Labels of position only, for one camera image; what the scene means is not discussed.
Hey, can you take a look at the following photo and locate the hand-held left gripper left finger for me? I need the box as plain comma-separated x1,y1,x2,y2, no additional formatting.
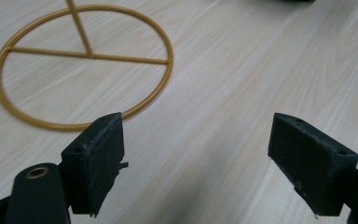
61,112,130,217

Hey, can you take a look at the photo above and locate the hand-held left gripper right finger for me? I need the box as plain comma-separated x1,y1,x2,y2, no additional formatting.
267,112,358,217

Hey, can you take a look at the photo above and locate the dark object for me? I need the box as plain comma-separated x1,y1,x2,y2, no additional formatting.
260,0,316,4

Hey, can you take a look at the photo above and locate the gold metal ring stand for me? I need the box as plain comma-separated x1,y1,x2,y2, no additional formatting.
0,0,174,133

